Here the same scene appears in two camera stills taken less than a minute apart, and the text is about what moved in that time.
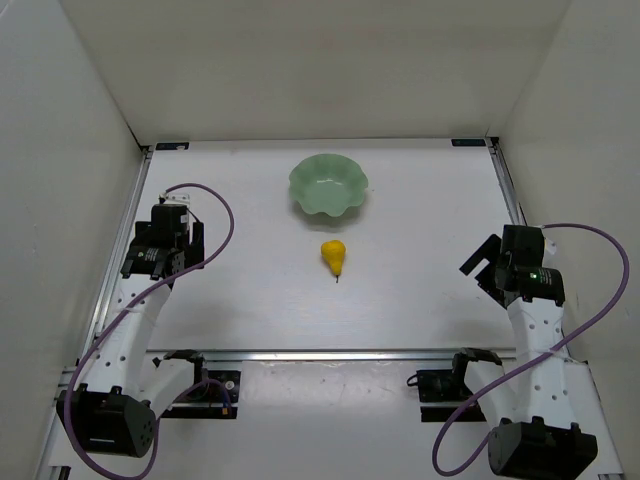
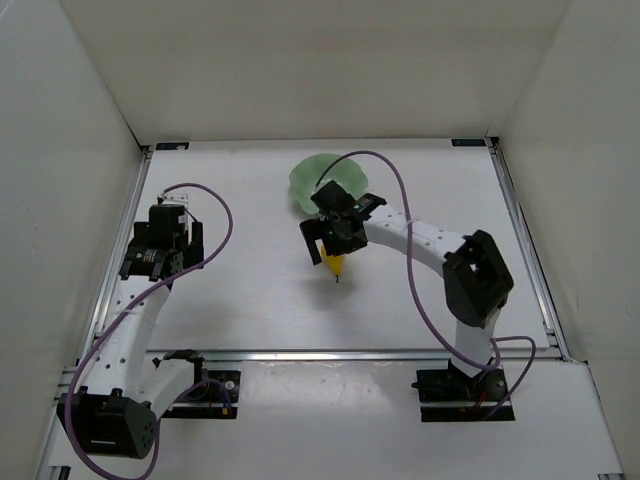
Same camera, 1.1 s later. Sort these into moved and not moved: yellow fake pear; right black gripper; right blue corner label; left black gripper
Moved: right black gripper
Not moved: left black gripper; right blue corner label; yellow fake pear
